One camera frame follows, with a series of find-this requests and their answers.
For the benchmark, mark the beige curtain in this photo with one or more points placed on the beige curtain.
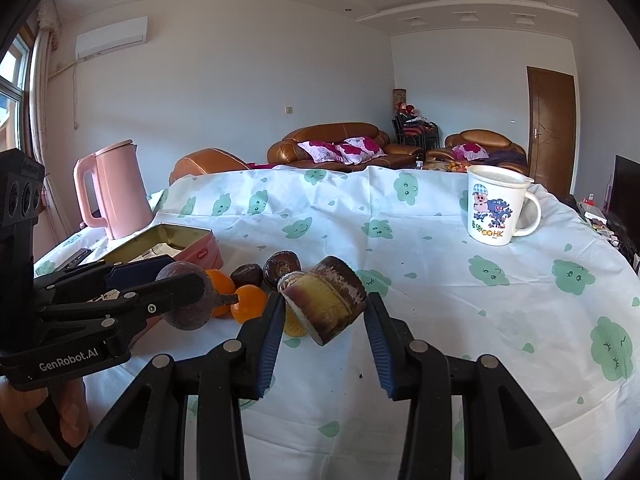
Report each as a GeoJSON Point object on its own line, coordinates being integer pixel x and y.
{"type": "Point", "coordinates": [45, 85]}

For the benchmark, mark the orange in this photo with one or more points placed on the orange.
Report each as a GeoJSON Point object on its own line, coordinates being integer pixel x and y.
{"type": "Point", "coordinates": [222, 282]}
{"type": "Point", "coordinates": [248, 307]}

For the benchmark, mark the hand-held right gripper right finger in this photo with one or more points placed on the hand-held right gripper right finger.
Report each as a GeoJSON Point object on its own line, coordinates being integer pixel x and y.
{"type": "Point", "coordinates": [378, 347]}

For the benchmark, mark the tall patterned floor vase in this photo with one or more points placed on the tall patterned floor vase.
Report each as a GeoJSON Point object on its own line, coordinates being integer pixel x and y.
{"type": "Point", "coordinates": [399, 99]}

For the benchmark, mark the pink floral cushion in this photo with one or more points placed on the pink floral cushion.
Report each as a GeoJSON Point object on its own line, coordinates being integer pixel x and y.
{"type": "Point", "coordinates": [360, 147]}
{"type": "Point", "coordinates": [470, 151]}
{"type": "Point", "coordinates": [320, 151]}

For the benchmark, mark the brown leather armchair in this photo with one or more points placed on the brown leather armchair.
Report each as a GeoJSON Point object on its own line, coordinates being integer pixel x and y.
{"type": "Point", "coordinates": [480, 137]}
{"type": "Point", "coordinates": [210, 160]}

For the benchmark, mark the brown wooden door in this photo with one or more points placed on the brown wooden door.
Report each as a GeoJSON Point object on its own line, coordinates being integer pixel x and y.
{"type": "Point", "coordinates": [550, 125]}

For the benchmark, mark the white air conditioner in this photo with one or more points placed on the white air conditioner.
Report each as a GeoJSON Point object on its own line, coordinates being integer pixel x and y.
{"type": "Point", "coordinates": [112, 37]}

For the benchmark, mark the small dark mangosteen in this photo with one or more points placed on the small dark mangosteen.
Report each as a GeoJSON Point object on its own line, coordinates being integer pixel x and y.
{"type": "Point", "coordinates": [247, 276]}

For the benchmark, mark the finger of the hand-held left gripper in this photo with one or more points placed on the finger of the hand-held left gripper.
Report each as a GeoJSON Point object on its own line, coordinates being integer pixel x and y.
{"type": "Point", "coordinates": [170, 292]}
{"type": "Point", "coordinates": [140, 271]}

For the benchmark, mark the window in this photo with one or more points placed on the window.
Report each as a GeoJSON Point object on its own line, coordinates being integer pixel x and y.
{"type": "Point", "coordinates": [10, 110]}

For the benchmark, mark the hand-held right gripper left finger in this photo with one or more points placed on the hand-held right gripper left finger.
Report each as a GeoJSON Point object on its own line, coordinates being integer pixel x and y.
{"type": "Point", "coordinates": [267, 350]}

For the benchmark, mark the dark purple blanket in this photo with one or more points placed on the dark purple blanket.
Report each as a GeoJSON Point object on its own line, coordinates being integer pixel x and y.
{"type": "Point", "coordinates": [507, 156]}

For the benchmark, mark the newspaper sheet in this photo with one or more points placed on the newspaper sheet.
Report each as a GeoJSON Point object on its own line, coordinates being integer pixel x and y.
{"type": "Point", "coordinates": [160, 252]}

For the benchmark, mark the white green cloud tablecloth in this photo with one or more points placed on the white green cloud tablecloth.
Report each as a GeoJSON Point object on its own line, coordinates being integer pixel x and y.
{"type": "Point", "coordinates": [450, 310]}

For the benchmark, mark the person's left hand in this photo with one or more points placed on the person's left hand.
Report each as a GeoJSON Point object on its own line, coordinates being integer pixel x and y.
{"type": "Point", "coordinates": [72, 410]}

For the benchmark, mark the cluttered coffee table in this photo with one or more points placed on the cluttered coffee table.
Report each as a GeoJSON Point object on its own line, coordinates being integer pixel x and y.
{"type": "Point", "coordinates": [445, 165]}

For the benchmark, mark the brown leather sofa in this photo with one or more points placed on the brown leather sofa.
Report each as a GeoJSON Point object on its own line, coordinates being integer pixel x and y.
{"type": "Point", "coordinates": [320, 135]}

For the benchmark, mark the small yellow-green fruit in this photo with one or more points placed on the small yellow-green fruit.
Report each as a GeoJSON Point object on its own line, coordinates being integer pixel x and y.
{"type": "Point", "coordinates": [294, 327]}

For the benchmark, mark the black television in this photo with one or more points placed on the black television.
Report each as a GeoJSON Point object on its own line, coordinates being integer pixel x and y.
{"type": "Point", "coordinates": [627, 200]}

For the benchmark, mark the pink electric kettle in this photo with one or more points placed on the pink electric kettle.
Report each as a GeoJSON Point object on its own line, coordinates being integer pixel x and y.
{"type": "Point", "coordinates": [120, 185]}

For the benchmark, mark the cut brown fruit piece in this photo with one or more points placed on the cut brown fruit piece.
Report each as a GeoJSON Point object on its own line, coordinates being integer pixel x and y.
{"type": "Point", "coordinates": [325, 300]}

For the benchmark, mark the purple passion fruit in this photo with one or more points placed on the purple passion fruit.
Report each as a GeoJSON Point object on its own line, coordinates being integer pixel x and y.
{"type": "Point", "coordinates": [190, 319]}

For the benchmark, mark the stacked dark chairs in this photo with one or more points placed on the stacked dark chairs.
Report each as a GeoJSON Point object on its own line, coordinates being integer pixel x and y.
{"type": "Point", "coordinates": [415, 127]}

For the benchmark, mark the pink metal tin box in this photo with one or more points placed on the pink metal tin box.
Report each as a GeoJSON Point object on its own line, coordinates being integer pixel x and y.
{"type": "Point", "coordinates": [200, 252]}

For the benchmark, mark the white cartoon print mug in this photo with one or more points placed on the white cartoon print mug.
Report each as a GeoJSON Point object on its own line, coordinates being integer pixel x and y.
{"type": "Point", "coordinates": [492, 210]}

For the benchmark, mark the black smartphone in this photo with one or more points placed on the black smartphone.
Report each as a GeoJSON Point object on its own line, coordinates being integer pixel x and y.
{"type": "Point", "coordinates": [77, 257]}

